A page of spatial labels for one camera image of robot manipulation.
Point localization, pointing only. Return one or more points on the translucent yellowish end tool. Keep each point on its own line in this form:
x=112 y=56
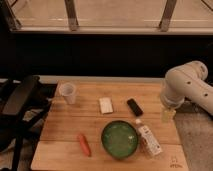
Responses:
x=168 y=114

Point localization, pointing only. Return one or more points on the black eraser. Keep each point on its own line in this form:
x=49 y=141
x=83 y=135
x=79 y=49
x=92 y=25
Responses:
x=134 y=107

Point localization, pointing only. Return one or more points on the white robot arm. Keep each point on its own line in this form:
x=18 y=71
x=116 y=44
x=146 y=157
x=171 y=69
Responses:
x=187 y=81

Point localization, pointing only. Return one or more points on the green bowl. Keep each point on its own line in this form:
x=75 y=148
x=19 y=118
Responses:
x=119 y=139

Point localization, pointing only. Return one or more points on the white rectangular block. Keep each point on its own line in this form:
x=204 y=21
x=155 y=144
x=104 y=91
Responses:
x=105 y=105

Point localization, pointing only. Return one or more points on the orange carrot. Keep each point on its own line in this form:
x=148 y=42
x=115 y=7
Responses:
x=84 y=145

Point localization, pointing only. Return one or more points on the clear plastic cup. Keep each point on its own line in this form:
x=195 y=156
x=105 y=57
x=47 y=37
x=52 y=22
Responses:
x=68 y=92

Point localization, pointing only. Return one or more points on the black office chair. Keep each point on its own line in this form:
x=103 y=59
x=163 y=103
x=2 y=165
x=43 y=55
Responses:
x=23 y=108

